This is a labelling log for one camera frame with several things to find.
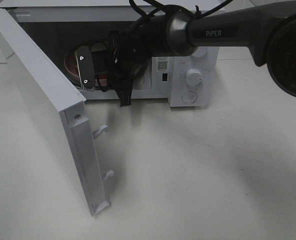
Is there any warning label with QR code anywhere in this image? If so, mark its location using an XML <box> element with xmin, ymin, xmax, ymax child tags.
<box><xmin>156</xmin><ymin>57</ymin><xmax>169</xmax><ymax>72</ymax></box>

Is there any white microwave oven body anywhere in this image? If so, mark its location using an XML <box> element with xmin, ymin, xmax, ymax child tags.
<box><xmin>0</xmin><ymin>0</ymin><xmax>219</xmax><ymax>107</ymax></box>

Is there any pink round plate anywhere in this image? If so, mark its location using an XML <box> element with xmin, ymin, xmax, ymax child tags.
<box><xmin>64</xmin><ymin>43</ymin><xmax>108</xmax><ymax>92</ymax></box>

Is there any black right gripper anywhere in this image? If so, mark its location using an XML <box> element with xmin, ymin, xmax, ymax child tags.
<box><xmin>76</xmin><ymin>22</ymin><xmax>152</xmax><ymax>107</ymax></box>

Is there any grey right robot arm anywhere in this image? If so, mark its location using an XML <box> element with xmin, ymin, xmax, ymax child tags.
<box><xmin>75</xmin><ymin>0</ymin><xmax>296</xmax><ymax>106</ymax></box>

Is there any white bread sandwich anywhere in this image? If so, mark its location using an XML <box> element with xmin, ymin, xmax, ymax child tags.
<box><xmin>90</xmin><ymin>42</ymin><xmax>108</xmax><ymax>53</ymax></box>

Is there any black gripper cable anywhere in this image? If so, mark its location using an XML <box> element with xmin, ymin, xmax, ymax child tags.
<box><xmin>94</xmin><ymin>0</ymin><xmax>234</xmax><ymax>92</ymax></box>

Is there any lower white microwave knob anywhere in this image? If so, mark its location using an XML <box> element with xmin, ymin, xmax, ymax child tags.
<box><xmin>185</xmin><ymin>68</ymin><xmax>203</xmax><ymax>87</ymax></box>

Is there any white microwave door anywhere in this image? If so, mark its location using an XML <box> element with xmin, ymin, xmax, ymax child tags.
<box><xmin>0</xmin><ymin>8</ymin><xmax>114</xmax><ymax>216</ymax></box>

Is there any round microwave door button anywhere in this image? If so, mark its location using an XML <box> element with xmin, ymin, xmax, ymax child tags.
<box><xmin>182</xmin><ymin>91</ymin><xmax>198</xmax><ymax>104</ymax></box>

